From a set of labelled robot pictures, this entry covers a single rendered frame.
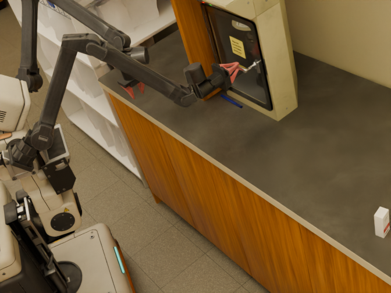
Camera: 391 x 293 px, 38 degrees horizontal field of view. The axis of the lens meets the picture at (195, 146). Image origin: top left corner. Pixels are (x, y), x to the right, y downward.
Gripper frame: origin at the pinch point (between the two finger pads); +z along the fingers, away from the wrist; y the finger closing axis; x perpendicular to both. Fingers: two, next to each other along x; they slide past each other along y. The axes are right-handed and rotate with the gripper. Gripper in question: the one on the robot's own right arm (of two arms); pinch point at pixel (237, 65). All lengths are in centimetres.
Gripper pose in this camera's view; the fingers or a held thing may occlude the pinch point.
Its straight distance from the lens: 216.5
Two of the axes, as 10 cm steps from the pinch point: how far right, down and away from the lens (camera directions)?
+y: -2.2, -7.3, -6.5
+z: 7.6, -5.5, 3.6
